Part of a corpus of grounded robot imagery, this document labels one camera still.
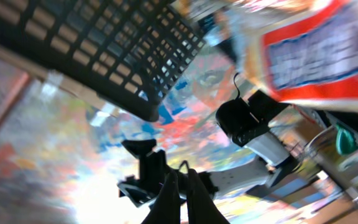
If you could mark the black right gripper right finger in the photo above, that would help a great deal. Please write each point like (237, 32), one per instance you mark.
(201, 208)

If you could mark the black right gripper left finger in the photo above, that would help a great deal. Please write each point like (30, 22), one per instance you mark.
(166, 209)

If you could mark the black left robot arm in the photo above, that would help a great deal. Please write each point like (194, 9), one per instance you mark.
(272, 174)

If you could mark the grey plastic shopping basket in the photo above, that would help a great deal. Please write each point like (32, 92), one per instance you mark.
(131, 53)

